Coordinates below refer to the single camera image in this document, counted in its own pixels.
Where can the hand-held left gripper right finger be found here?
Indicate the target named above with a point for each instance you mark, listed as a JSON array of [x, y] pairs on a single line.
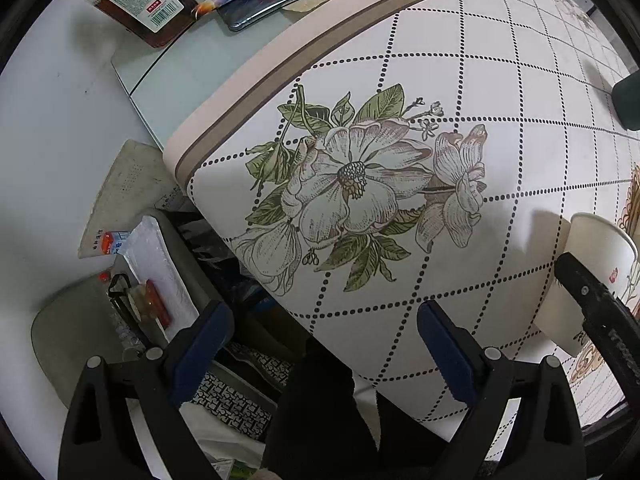
[[446, 355]]

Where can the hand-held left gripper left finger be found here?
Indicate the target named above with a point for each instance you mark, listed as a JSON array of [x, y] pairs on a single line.
[[199, 355]]

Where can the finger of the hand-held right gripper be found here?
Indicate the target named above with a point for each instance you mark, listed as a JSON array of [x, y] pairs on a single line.
[[595, 300]]

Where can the white paper cup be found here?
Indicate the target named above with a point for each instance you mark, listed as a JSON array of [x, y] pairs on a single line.
[[607, 250]]

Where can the black and white patterned box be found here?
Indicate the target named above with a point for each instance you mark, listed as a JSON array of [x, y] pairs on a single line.
[[235, 395]]

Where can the white foam tray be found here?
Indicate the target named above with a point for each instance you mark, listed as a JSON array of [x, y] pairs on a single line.
[[152, 265]]

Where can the red and white small packet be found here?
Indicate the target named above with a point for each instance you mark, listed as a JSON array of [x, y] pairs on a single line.
[[112, 242]]

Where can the beige cardboard sheet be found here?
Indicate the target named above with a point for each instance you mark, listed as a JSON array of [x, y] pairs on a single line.
[[127, 185]]

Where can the dark green round object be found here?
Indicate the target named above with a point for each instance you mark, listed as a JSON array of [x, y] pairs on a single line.
[[629, 100]]

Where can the floral grid tablecloth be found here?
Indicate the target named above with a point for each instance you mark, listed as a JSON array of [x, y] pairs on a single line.
[[450, 110]]

